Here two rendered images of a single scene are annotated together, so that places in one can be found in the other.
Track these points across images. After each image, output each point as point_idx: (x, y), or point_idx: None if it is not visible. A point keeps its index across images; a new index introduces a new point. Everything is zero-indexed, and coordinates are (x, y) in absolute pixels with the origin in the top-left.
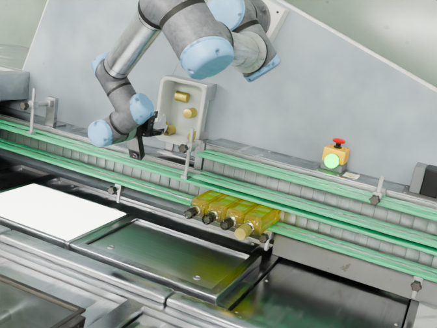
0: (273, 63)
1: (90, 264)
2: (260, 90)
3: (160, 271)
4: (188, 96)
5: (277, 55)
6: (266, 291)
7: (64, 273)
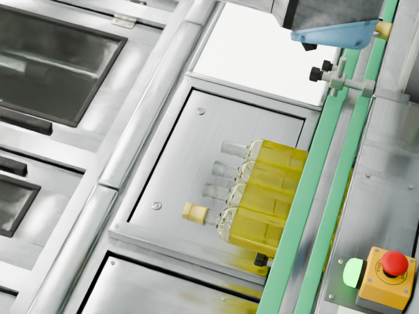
0: (305, 37)
1: (146, 103)
2: None
3: (153, 166)
4: None
5: (325, 29)
6: (187, 299)
7: (133, 91)
